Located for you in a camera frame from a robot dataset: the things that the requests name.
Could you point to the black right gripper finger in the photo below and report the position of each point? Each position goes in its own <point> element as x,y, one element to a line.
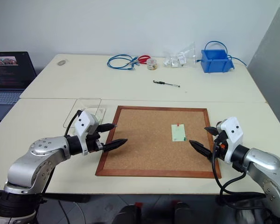
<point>201,149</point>
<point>212,131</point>

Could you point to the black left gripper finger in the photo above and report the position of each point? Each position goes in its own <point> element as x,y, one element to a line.
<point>107,126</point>
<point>115,144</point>

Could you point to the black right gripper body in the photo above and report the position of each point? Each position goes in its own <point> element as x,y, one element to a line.
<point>220,145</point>

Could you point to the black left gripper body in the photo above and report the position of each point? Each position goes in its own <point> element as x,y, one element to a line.
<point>93,143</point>

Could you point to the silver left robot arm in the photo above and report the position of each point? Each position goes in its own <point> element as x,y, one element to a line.
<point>35,161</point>

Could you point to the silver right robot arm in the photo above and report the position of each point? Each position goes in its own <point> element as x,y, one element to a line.
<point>263,168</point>

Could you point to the pale green paper note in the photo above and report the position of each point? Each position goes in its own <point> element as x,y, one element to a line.
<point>178,134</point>

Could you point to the wood framed cork board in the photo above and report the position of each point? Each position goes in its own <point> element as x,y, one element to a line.
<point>144,144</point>

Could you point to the small clear plastic box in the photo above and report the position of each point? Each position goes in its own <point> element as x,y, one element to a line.
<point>100,114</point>

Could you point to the clear acrylic tray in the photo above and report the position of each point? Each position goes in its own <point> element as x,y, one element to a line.
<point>72,112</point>

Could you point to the dark rounded shape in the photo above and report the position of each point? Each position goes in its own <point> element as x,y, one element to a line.
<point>183,212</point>
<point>128,213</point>

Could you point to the black pen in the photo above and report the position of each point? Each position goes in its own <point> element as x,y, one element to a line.
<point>164,83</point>

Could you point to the blue plastic bin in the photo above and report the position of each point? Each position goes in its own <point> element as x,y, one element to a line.
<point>214,61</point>

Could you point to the clear tape roll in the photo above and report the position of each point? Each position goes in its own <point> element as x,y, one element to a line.
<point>152,64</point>

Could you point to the small grey round disc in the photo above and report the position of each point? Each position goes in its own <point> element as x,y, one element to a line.
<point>61,62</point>

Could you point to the clear bag of white parts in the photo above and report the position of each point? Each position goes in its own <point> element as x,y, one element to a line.
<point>179,58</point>

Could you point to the open dark laptop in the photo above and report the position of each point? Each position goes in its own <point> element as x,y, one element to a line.
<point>10,74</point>

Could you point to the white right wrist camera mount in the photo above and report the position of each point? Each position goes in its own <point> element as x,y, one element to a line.
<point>234,133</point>

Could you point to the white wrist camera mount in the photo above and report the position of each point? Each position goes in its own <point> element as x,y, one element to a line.
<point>234,133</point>
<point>85,121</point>

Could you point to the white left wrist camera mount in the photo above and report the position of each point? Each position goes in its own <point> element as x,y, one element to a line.
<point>85,121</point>

